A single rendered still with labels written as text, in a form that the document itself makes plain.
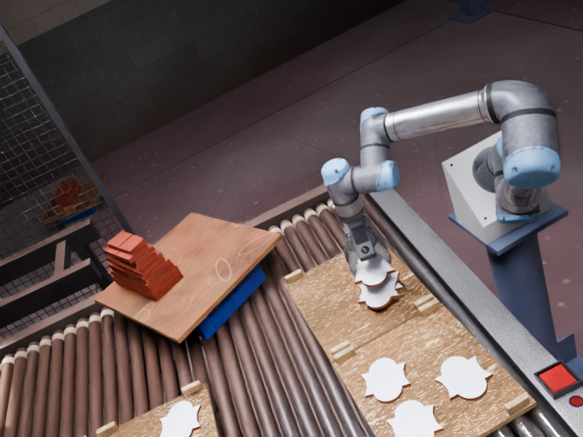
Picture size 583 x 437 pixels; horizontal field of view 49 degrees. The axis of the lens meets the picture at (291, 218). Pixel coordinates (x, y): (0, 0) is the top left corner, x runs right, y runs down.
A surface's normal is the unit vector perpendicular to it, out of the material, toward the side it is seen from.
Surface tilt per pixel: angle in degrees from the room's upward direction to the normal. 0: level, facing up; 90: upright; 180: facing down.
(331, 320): 0
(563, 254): 0
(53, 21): 90
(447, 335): 0
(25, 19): 90
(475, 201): 46
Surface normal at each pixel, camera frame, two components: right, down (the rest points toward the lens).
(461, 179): 0.00, -0.23
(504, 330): -0.35, -0.77
